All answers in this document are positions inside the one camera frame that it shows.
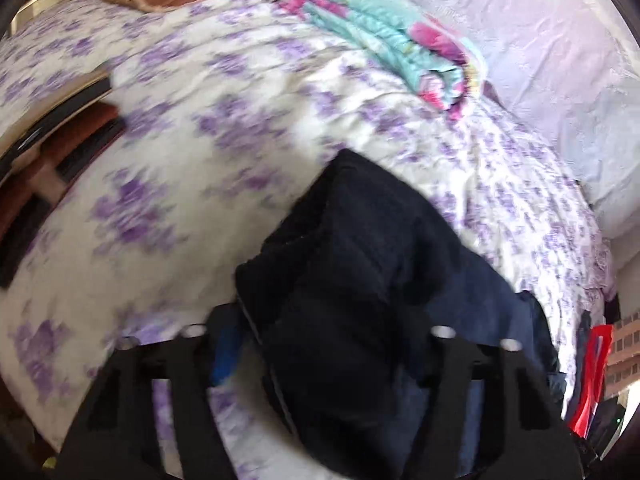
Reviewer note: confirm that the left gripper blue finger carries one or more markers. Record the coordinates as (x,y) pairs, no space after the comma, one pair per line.
(227,330)

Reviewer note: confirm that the navy blue pants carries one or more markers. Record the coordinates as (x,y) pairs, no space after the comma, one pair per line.
(342,298)

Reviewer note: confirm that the purple floral bed sheet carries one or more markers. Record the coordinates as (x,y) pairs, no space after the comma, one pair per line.
(209,124)

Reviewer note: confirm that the teal pink floral blanket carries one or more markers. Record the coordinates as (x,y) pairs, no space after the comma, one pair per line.
(440,66)

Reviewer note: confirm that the red blue white garment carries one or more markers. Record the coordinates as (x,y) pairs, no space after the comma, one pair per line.
(598,348)

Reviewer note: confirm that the lavender lace bedding pile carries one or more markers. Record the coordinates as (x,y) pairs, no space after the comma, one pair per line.
(570,69)

